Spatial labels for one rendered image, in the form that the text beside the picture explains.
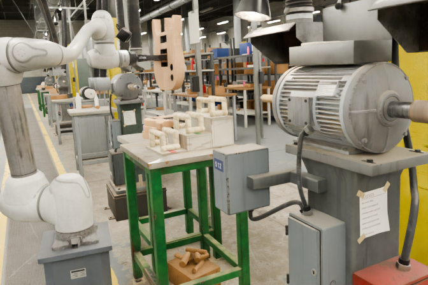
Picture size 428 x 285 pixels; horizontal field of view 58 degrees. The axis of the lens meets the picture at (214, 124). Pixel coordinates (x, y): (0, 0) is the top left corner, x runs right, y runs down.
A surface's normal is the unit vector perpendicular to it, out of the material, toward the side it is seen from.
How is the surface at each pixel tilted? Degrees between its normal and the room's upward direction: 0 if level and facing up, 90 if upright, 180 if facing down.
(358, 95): 78
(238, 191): 90
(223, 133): 90
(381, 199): 90
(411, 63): 90
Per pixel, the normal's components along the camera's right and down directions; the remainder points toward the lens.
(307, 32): 0.44, 0.11
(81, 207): 0.70, 0.01
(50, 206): -0.25, 0.05
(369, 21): -0.89, 0.11
